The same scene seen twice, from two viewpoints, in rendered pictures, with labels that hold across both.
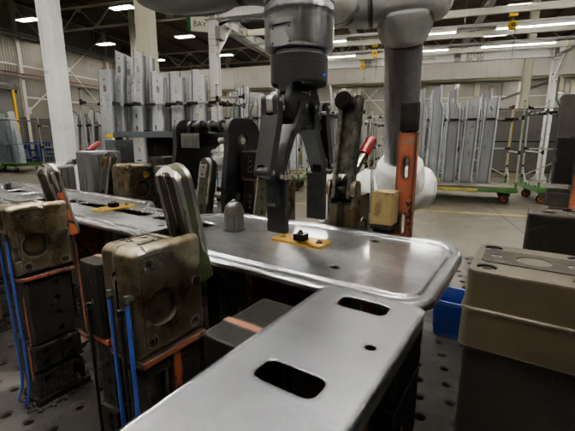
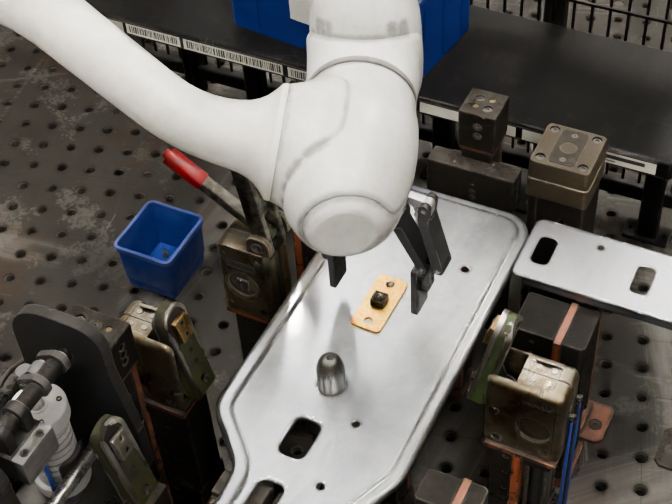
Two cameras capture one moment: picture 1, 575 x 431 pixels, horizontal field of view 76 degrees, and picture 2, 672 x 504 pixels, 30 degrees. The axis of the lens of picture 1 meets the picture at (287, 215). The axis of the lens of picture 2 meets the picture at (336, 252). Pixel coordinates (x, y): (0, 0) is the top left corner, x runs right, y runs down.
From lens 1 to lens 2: 1.47 m
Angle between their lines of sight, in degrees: 84
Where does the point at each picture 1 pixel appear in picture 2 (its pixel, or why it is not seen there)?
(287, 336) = (602, 286)
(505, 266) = (580, 160)
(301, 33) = not seen: hidden behind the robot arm
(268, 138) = (439, 235)
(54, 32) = not seen: outside the picture
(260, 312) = (540, 323)
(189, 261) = (518, 362)
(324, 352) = (614, 267)
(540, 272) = (586, 150)
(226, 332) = (578, 337)
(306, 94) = not seen: hidden behind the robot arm
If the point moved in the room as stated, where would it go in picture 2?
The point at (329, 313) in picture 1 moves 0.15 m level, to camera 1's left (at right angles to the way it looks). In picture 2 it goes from (563, 267) to (598, 367)
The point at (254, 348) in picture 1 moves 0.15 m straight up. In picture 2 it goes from (621, 299) to (637, 206)
